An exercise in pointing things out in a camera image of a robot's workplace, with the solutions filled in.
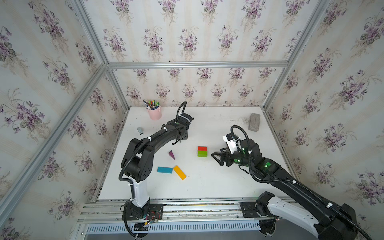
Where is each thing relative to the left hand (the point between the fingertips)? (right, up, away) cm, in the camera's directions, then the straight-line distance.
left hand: (180, 135), depth 94 cm
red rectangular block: (+14, -9, +2) cm, 17 cm away
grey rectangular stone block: (+53, +7, +14) cm, 55 cm away
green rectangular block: (+14, -12, +1) cm, 18 cm away
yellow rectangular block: (0, -22, -6) cm, 23 cm away
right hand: (+22, -7, -19) cm, 30 cm away
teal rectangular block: (-9, -20, -6) cm, 23 cm away
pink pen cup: (-20, +14, +16) cm, 29 cm away
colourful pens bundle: (-21, +21, +13) cm, 32 cm away
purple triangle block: (-5, -12, -2) cm, 14 cm away
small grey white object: (-28, +3, +8) cm, 30 cm away
